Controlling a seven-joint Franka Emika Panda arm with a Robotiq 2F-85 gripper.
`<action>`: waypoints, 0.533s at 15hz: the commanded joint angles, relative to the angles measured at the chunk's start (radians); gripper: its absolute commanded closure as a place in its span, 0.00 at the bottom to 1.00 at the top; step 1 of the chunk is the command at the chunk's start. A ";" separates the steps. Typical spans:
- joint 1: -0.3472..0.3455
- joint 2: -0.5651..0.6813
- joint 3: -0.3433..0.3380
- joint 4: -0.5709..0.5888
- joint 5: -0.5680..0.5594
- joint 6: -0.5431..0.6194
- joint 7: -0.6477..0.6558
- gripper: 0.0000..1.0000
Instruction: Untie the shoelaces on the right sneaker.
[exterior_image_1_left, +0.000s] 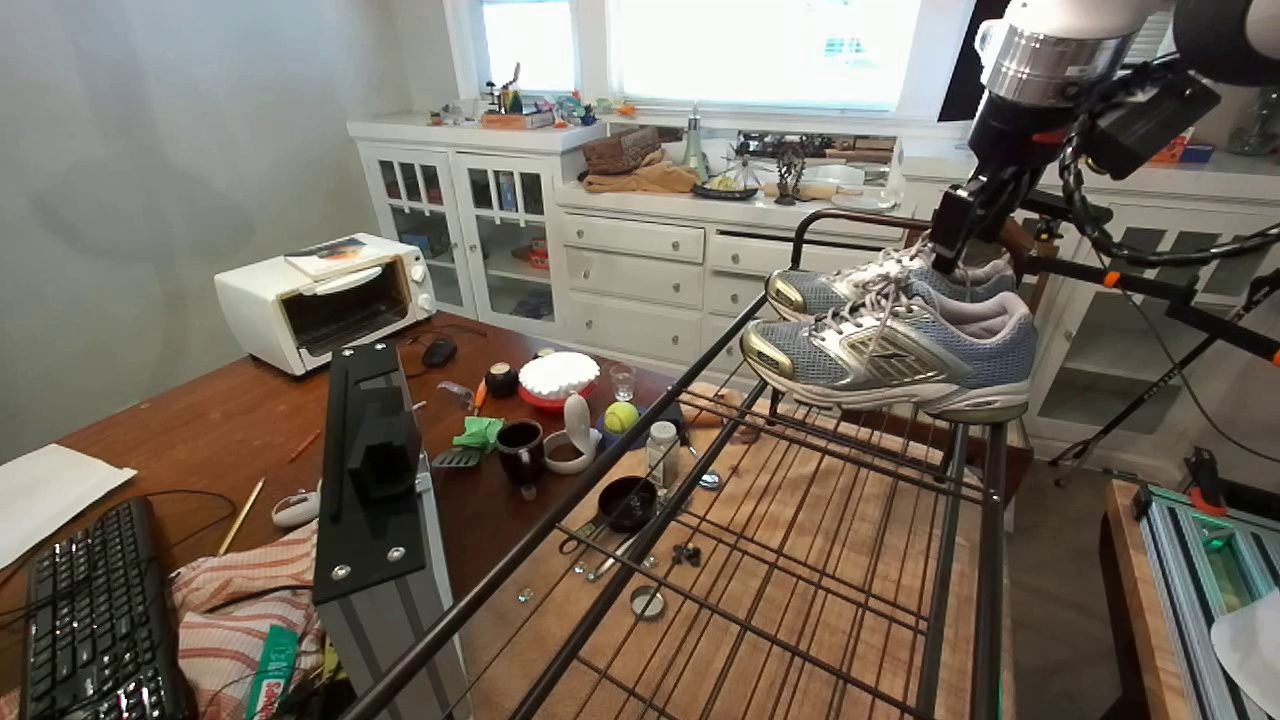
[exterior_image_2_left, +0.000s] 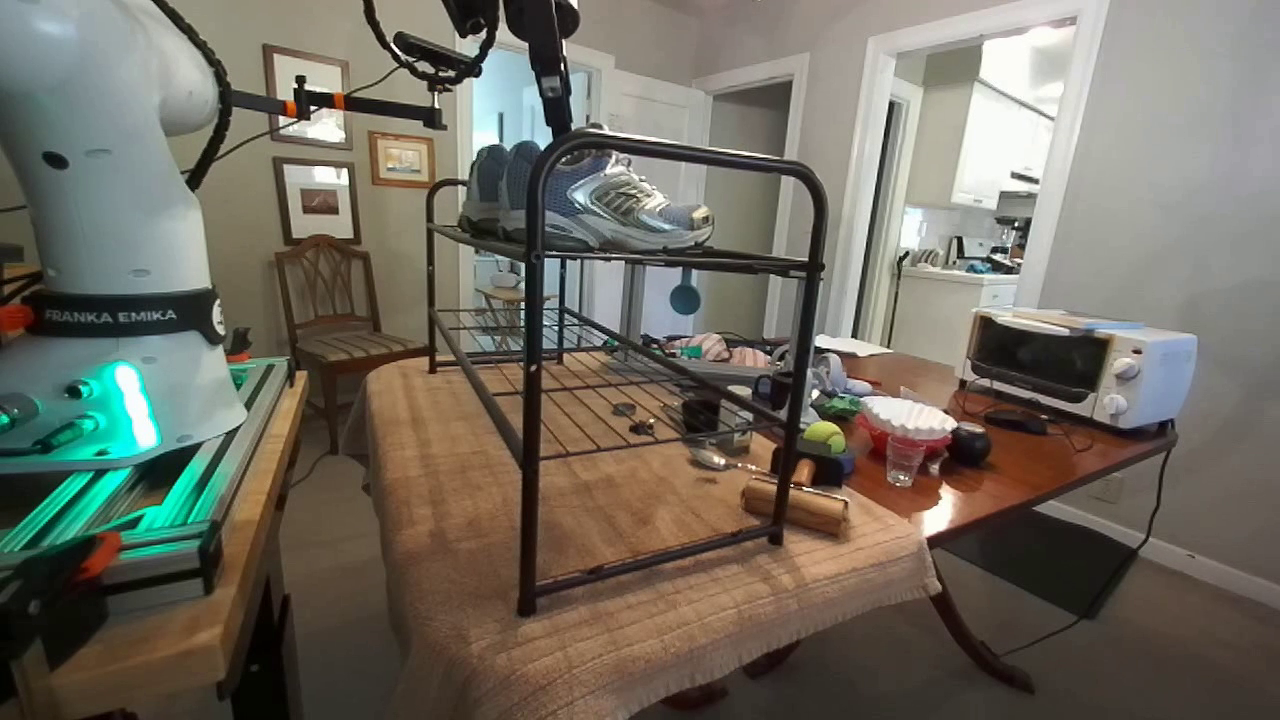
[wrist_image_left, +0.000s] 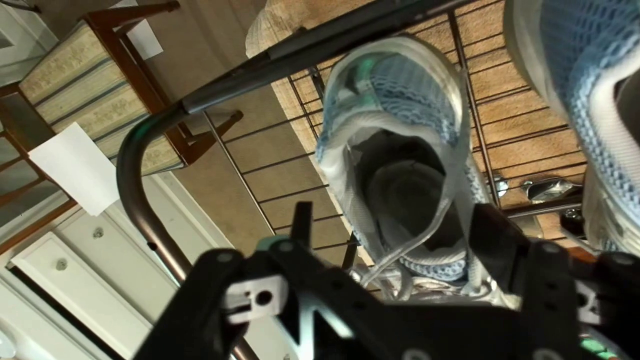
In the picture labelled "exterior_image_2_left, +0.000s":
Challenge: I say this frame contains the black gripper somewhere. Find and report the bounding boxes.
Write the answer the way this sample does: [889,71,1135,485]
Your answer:
[500,0,586,140]

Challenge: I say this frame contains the grey blue white sneaker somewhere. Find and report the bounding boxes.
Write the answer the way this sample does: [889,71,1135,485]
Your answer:
[500,140,720,255]
[456,135,554,246]

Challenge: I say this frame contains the white door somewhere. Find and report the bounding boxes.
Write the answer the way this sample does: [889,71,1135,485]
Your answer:
[586,65,720,345]

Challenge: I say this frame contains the small wooden framed picture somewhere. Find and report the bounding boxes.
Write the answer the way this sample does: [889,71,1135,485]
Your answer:
[369,126,439,190]

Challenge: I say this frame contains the blue round utensil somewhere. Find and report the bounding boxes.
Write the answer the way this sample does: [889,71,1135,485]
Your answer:
[668,264,710,321]

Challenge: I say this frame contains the tall dark framed picture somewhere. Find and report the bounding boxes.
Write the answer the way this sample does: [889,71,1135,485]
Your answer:
[261,40,356,157]

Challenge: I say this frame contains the square framed landscape picture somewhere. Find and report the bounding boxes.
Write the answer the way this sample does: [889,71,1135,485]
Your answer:
[272,157,363,246]

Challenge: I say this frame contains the black metal shoe rack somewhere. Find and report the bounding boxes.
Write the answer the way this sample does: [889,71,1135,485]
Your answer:
[419,126,834,621]

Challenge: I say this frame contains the pink striped cloth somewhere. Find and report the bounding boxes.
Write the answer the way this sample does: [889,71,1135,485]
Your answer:
[652,329,783,380]

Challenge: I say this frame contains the brown wooden chair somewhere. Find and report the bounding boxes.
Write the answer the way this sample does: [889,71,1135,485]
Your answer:
[272,232,433,455]

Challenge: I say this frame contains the black measuring cup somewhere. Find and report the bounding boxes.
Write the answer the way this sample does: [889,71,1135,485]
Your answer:
[682,393,725,439]

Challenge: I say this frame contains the black mug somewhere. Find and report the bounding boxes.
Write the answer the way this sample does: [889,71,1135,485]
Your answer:
[754,367,805,411]

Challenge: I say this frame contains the white paper sheet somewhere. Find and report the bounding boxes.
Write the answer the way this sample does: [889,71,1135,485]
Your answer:
[812,330,897,358]

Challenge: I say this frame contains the green crumpled object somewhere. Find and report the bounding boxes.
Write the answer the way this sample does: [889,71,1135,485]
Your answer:
[808,388,866,425]

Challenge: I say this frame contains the yellow green tennis ball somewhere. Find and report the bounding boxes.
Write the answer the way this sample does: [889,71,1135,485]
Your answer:
[800,417,851,458]

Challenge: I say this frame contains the white kitchen counter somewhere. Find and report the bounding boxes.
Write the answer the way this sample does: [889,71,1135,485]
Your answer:
[889,255,1026,372]

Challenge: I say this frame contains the beige woven tablecloth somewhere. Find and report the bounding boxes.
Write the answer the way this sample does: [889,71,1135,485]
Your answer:
[348,346,944,720]

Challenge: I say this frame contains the dark blue small container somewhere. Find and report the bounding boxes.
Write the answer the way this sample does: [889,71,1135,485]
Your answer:
[805,450,862,491]

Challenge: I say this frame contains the red bowl with white lid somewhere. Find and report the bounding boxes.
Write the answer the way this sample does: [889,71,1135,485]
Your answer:
[855,393,964,464]

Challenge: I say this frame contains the clear plastic cup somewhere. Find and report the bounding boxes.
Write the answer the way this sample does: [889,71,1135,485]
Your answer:
[884,431,932,491]

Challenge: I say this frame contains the black round container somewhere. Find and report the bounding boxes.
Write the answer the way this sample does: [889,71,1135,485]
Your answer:
[944,425,997,473]

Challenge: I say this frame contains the white toaster oven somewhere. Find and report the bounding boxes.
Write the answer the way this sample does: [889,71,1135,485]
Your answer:
[958,308,1201,436]

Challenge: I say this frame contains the dark wooden table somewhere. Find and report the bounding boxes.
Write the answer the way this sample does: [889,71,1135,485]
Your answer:
[658,345,1183,712]

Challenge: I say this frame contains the wooden robot cart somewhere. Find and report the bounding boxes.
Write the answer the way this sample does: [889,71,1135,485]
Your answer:
[0,367,312,720]

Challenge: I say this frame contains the black orange clamp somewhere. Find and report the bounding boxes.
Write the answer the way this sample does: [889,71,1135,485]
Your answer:
[0,527,130,670]

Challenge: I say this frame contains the black bar camera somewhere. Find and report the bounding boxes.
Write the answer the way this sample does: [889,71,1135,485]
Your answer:
[390,29,490,81]

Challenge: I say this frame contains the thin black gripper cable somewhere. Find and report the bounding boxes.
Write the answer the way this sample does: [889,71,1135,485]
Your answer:
[362,0,503,96]

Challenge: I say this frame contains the black boom camera stand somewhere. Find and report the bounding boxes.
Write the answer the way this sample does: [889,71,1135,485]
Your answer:
[215,71,451,135]

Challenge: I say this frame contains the thick black robot hose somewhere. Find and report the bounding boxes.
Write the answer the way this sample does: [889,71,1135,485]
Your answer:
[149,0,239,196]

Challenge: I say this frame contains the white kitchen wall cabinets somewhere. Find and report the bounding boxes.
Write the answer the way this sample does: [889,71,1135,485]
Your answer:
[948,35,1081,216]

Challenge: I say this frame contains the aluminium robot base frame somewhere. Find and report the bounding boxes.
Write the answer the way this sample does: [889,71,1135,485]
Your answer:
[0,353,295,599]

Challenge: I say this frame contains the black toaster power cord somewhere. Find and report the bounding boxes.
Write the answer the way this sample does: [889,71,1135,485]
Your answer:
[997,436,1180,661]

